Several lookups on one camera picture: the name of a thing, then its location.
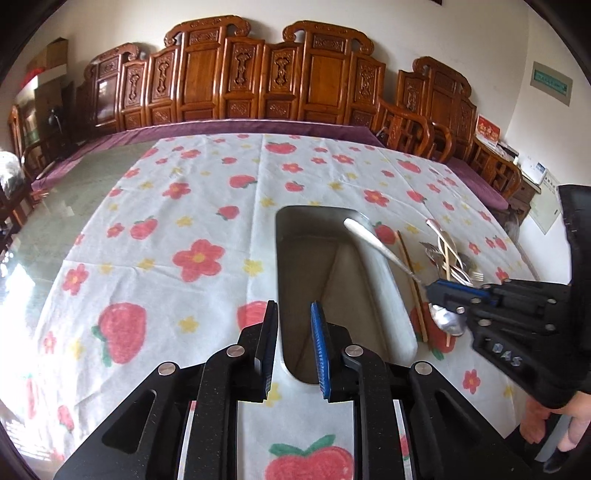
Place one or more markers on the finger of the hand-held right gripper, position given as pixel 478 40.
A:
pixel 508 321
pixel 450 288

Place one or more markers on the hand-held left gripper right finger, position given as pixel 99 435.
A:
pixel 319 350

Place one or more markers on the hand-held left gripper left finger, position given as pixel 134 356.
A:
pixel 268 350

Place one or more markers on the brown wooden chopstick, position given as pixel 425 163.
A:
pixel 411 281

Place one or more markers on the metal tray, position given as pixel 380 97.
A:
pixel 314 258

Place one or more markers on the large silver spoon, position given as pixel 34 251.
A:
pixel 369 235

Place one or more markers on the person's right hand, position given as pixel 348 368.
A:
pixel 575 424

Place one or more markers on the pile of metal cutlery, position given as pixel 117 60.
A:
pixel 438 230

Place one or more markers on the short purple seat cushion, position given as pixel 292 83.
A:
pixel 480 187

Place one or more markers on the white paper board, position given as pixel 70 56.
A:
pixel 547 207

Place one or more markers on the lattice wooden chair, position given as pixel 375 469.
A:
pixel 496 168

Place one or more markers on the white box device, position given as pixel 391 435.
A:
pixel 533 170

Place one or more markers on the floral strawberry tablecloth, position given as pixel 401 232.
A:
pixel 184 230

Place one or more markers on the red card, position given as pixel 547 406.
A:
pixel 488 131

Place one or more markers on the carved wooden armchair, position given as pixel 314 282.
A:
pixel 438 106

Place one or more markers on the long purple seat cushion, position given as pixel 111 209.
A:
pixel 221 127

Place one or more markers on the large carved wooden sofa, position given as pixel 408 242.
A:
pixel 258 78

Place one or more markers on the dark wooden chair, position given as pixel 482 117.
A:
pixel 16 217

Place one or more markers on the small carved wooden sofa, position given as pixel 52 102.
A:
pixel 111 87

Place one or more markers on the clear plastic bag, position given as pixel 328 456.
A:
pixel 10 173

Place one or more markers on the black desk lamp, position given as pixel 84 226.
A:
pixel 54 120

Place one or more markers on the dark wooden cabinet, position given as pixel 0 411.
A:
pixel 44 106

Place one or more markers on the stack of cardboard boxes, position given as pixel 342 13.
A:
pixel 48 57

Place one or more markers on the green wall sign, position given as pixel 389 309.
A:
pixel 550 84

